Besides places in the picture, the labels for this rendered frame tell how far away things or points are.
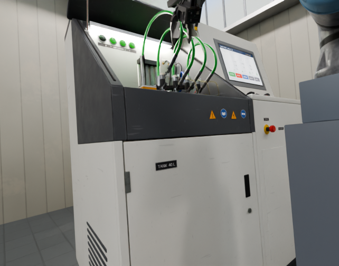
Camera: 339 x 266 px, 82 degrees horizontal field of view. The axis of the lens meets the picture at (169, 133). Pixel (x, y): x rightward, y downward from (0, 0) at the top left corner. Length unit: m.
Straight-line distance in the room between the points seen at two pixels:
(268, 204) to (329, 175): 0.64
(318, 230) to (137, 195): 0.45
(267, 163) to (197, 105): 0.53
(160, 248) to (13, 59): 2.68
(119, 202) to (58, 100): 2.43
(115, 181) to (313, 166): 0.48
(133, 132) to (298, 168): 0.43
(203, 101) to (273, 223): 0.74
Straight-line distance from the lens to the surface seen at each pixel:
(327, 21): 0.58
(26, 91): 2.88
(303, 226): 0.58
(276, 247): 1.26
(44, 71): 2.98
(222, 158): 0.83
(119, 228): 0.62
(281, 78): 3.32
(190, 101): 0.73
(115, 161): 0.57
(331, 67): 0.59
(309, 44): 3.33
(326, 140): 0.52
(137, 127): 0.59
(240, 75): 1.49
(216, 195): 0.82
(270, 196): 1.15
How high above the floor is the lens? 0.79
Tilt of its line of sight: 2 degrees up
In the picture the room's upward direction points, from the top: 4 degrees counter-clockwise
